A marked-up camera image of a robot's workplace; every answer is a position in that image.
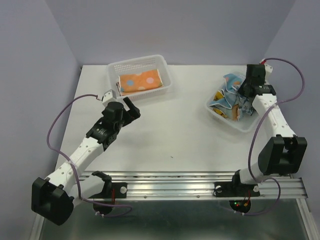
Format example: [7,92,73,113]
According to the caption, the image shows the blue white patterned towel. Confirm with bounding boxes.
[232,84,255,121]

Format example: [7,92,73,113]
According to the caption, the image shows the white perforated basket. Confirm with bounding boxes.
[105,54,173,101]
[205,71,259,133]

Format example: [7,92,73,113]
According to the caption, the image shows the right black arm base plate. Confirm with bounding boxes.
[214,181,260,198]

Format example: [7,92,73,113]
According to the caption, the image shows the white perforated basket left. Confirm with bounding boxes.
[105,54,173,101]

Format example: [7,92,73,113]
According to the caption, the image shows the white perforated basket right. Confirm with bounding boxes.
[205,71,259,133]

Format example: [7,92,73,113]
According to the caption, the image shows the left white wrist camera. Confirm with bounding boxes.
[97,89,117,107]

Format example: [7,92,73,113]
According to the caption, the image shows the yellow patterned towel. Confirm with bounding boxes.
[209,89,237,121]

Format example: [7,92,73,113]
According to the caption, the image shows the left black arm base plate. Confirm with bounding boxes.
[98,182,128,199]

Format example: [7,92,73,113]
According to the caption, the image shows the orange polka dot towel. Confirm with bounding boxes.
[117,69,164,96]

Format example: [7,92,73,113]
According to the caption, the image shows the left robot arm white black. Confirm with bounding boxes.
[31,97,141,226]

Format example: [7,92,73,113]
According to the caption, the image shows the aluminium rail frame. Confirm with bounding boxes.
[30,171,320,240]

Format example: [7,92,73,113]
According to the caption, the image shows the light blue orange towel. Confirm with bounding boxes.
[223,73,244,95]

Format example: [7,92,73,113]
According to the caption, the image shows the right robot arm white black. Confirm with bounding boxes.
[230,63,308,197]

